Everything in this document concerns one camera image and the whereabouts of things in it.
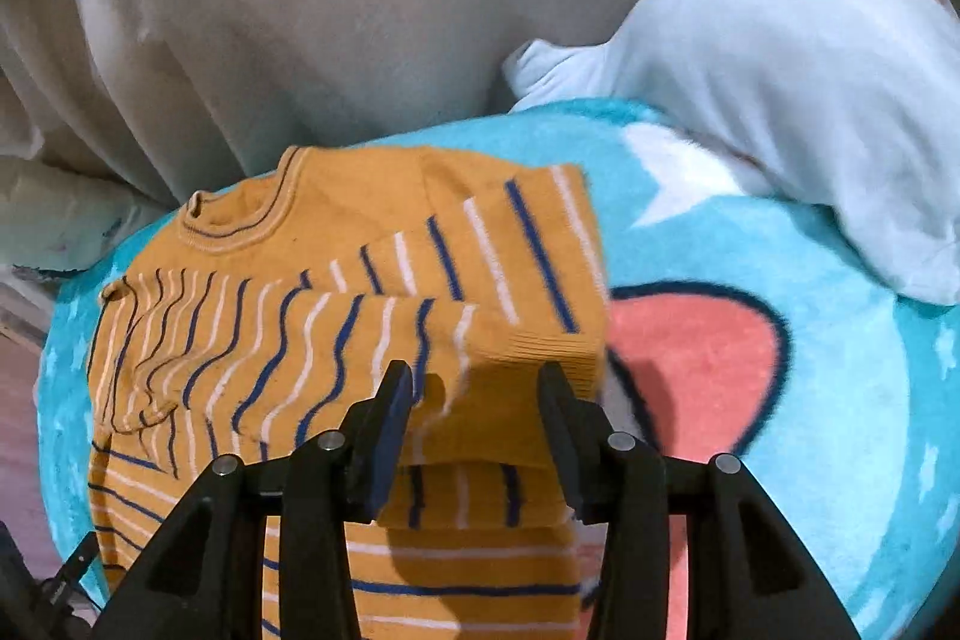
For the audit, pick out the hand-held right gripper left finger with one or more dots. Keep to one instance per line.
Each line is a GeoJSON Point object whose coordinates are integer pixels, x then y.
{"type": "Point", "coordinates": [390, 437]}

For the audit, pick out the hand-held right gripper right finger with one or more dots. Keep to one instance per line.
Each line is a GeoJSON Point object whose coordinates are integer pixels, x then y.
{"type": "Point", "coordinates": [564, 437]}

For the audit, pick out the orange striped knit sweater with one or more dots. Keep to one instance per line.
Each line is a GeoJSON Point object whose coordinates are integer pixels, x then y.
{"type": "Point", "coordinates": [315, 280]}

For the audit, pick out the blue cartoon printed blanket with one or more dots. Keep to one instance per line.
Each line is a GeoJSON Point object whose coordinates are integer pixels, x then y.
{"type": "Point", "coordinates": [787, 400]}

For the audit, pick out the light blue plush pillow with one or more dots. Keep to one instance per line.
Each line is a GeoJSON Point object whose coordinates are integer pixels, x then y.
{"type": "Point", "coordinates": [780, 85]}

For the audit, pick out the beige cloth sheet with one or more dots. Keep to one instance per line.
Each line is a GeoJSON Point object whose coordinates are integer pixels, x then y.
{"type": "Point", "coordinates": [300, 10]}

